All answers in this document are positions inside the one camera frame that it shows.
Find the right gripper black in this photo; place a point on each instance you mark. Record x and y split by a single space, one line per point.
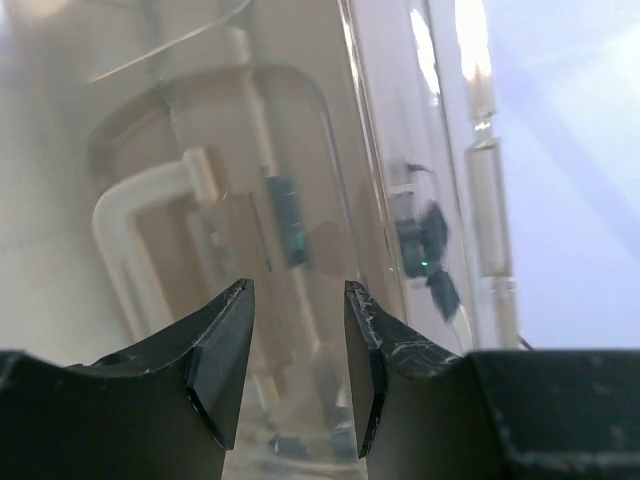
423 241

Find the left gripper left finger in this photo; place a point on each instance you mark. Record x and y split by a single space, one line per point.
166 407

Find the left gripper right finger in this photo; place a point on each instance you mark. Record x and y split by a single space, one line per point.
423 412

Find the large green handle screwdriver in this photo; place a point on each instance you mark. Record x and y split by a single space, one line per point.
290 227

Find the beige cantilever toolbox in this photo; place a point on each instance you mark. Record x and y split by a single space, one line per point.
136 137

